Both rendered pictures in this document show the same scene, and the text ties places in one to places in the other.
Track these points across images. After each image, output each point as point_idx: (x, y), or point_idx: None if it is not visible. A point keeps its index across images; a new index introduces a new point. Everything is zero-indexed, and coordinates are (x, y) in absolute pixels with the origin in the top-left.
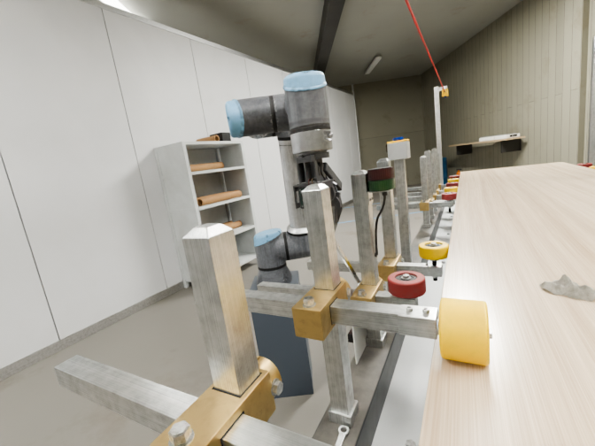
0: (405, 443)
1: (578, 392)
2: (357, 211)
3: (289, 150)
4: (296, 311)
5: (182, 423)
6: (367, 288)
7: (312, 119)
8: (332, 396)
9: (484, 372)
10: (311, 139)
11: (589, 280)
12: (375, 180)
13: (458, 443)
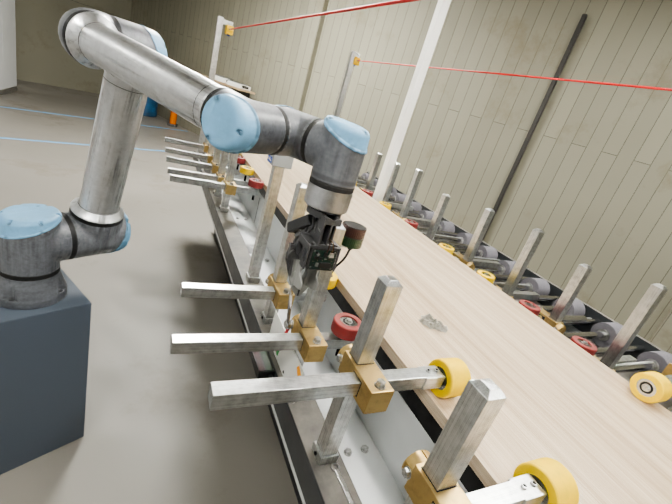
0: (343, 452)
1: None
2: None
3: (131, 100)
4: (375, 395)
5: None
6: (313, 333)
7: (354, 183)
8: (329, 444)
9: (456, 399)
10: (345, 203)
11: (431, 313)
12: (355, 239)
13: (484, 447)
